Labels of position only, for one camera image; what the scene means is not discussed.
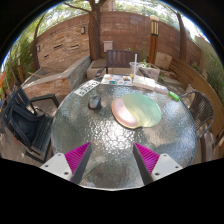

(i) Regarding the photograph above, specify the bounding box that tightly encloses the small light blue booklet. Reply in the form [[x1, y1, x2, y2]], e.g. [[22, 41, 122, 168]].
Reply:
[[154, 83, 171, 95]]

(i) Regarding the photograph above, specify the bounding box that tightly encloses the thick forked tree trunk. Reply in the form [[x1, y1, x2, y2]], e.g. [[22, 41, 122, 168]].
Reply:
[[63, 0, 108, 62]]

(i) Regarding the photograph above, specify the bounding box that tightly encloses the dark wooden slatted chair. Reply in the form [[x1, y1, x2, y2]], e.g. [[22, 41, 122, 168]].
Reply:
[[95, 49, 149, 78]]

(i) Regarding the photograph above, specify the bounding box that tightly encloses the white square planter box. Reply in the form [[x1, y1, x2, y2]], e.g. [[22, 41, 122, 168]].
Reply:
[[138, 62, 161, 82]]

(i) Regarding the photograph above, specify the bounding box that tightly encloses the white licence plate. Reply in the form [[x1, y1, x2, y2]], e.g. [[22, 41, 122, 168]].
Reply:
[[73, 79, 101, 98]]

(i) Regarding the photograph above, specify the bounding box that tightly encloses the small green block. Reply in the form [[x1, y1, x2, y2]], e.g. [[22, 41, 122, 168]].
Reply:
[[168, 90, 181, 102]]

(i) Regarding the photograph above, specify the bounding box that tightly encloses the black folding armchair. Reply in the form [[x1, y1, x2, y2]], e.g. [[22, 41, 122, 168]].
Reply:
[[1, 85, 60, 164]]

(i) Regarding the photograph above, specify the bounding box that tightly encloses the grey wall utility box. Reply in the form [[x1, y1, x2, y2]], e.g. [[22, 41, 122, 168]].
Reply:
[[102, 40, 114, 53]]

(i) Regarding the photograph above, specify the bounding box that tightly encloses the open white book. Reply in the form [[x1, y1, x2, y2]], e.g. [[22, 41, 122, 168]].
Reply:
[[132, 75, 157, 92]]

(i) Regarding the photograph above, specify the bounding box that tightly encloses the curved wooden bench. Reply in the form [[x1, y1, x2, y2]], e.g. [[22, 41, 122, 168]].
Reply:
[[169, 58, 224, 141]]

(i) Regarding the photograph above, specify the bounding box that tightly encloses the dark grey computer mouse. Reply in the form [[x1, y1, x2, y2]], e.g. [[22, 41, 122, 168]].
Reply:
[[87, 95, 102, 110]]

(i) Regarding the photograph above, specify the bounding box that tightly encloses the leaning thin tree trunk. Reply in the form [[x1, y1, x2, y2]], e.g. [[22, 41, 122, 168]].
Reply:
[[31, 13, 46, 71]]

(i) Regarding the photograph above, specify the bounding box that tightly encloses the slim tree trunk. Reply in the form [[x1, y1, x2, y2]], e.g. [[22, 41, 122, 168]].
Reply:
[[173, 11, 188, 63]]

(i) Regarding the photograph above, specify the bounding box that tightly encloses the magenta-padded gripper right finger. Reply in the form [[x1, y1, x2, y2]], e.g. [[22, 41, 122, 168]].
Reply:
[[132, 142, 184, 186]]

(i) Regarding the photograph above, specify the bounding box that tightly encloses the low concrete block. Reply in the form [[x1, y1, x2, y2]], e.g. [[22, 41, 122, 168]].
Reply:
[[86, 59, 108, 80]]

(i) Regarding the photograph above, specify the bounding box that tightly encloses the dark wicker chair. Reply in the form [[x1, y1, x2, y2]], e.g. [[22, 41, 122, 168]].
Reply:
[[179, 89, 215, 139]]

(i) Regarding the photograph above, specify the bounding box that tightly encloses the wooden garden lamp post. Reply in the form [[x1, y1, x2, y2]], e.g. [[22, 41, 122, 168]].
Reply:
[[147, 14, 160, 65]]

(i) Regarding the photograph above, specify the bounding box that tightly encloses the colourful sticker sheet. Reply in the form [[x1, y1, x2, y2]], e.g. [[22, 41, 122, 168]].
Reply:
[[100, 73, 134, 87]]

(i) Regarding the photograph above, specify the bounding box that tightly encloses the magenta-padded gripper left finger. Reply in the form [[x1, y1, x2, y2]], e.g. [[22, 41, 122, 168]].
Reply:
[[39, 142, 93, 185]]

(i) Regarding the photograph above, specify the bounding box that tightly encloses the stone raised garden bed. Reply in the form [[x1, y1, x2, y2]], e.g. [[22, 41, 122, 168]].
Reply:
[[21, 54, 92, 101]]

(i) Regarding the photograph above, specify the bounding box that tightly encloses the clear plastic cup with straw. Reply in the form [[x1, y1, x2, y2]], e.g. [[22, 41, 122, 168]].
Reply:
[[129, 53, 141, 79]]

